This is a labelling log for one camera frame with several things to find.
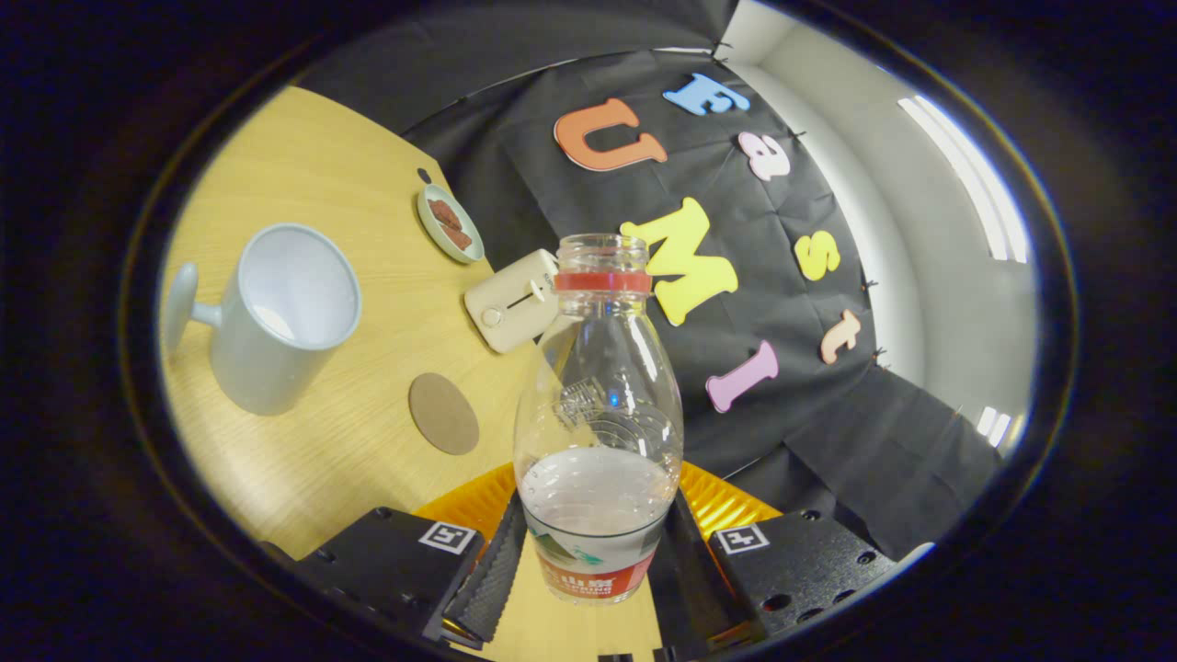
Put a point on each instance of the brown bread piece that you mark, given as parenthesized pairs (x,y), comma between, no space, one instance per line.
(457,238)
(445,213)

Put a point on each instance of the wooden table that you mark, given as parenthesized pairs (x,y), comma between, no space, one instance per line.
(322,478)

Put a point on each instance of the round brown coaster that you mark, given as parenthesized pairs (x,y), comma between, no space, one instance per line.
(443,414)

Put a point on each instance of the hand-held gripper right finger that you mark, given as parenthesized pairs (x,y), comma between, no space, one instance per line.
(800,570)

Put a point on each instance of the clear plastic juice bottle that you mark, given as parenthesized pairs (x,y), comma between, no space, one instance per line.
(598,515)

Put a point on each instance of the cream toaster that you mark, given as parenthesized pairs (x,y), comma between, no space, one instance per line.
(510,317)

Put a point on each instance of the long ceiling light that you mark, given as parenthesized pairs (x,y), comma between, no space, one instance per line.
(975,184)

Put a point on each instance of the pale grey cup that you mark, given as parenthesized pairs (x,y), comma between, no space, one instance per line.
(267,368)

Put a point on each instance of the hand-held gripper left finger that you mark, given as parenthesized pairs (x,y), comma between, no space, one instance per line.
(492,579)

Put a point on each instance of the small pale green plate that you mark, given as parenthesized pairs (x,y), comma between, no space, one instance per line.
(432,230)

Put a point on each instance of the small ceiling light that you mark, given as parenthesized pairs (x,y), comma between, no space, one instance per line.
(993,427)

